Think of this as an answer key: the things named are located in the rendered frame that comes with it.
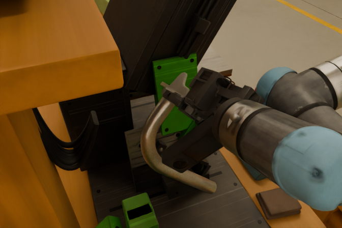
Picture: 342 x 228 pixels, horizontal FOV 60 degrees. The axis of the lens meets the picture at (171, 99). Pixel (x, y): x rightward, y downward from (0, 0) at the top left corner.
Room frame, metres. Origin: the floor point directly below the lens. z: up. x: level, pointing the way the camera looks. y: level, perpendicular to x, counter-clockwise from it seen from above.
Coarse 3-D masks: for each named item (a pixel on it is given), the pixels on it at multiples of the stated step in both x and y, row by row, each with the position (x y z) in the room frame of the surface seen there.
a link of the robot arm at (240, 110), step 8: (240, 104) 0.28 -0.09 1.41; (248, 104) 0.28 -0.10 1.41; (256, 104) 0.28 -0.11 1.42; (232, 112) 0.27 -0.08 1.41; (240, 112) 0.27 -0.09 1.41; (248, 112) 0.26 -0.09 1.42; (224, 120) 0.27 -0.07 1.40; (232, 120) 0.26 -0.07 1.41; (240, 120) 0.26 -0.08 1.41; (224, 128) 0.26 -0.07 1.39; (232, 128) 0.25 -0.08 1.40; (224, 136) 0.26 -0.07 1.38; (232, 136) 0.24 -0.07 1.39; (224, 144) 0.25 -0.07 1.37; (232, 144) 0.24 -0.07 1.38; (232, 152) 0.24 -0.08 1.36
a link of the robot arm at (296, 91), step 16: (320, 64) 0.38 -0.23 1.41; (336, 64) 0.37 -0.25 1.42; (272, 80) 0.37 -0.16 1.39; (288, 80) 0.36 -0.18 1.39; (304, 80) 0.35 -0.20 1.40; (320, 80) 0.34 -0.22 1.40; (336, 80) 0.34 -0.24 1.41; (272, 96) 0.34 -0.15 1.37; (288, 96) 0.33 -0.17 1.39; (304, 96) 0.32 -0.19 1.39; (320, 96) 0.33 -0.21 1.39; (336, 96) 0.33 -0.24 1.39; (288, 112) 0.31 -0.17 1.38
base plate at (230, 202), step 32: (128, 160) 0.60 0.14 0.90; (224, 160) 0.60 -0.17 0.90; (96, 192) 0.48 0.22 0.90; (128, 192) 0.48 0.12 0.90; (160, 192) 0.48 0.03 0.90; (192, 192) 0.48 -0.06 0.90; (224, 192) 0.48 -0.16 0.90; (160, 224) 0.38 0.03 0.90; (192, 224) 0.38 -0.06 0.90; (224, 224) 0.38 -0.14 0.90; (256, 224) 0.38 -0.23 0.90
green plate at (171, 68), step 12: (156, 60) 0.61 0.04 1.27; (168, 60) 0.61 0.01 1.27; (180, 60) 0.62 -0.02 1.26; (192, 60) 0.63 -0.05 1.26; (156, 72) 0.59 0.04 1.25; (168, 72) 0.60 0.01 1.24; (180, 72) 0.61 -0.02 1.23; (192, 72) 0.62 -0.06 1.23; (156, 84) 0.58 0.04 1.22; (168, 84) 0.59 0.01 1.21; (156, 96) 0.58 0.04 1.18; (168, 120) 0.56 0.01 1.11; (180, 120) 0.57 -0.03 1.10; (192, 120) 0.58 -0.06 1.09; (168, 132) 0.55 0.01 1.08
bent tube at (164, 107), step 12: (156, 108) 0.43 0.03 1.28; (168, 108) 0.42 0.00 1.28; (156, 120) 0.41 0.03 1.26; (144, 132) 0.40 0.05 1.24; (156, 132) 0.40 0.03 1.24; (144, 144) 0.38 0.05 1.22; (144, 156) 0.38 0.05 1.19; (156, 156) 0.38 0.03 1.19; (156, 168) 0.37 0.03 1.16; (168, 168) 0.37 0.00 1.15; (180, 180) 0.37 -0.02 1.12; (192, 180) 0.38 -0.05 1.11; (204, 180) 0.39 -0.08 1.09
